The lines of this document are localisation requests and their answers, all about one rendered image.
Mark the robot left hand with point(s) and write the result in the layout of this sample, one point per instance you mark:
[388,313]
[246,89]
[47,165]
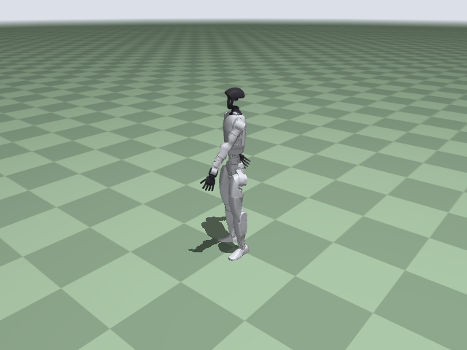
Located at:
[209,181]

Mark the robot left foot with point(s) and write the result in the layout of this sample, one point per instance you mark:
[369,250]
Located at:
[238,253]

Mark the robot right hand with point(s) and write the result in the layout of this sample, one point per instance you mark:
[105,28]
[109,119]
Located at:
[242,158]

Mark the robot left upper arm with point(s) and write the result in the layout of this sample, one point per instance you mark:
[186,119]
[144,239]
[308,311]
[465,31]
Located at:
[237,127]

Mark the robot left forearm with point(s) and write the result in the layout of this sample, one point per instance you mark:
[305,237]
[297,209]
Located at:
[221,155]

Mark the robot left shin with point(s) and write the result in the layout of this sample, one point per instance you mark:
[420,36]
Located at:
[240,228]

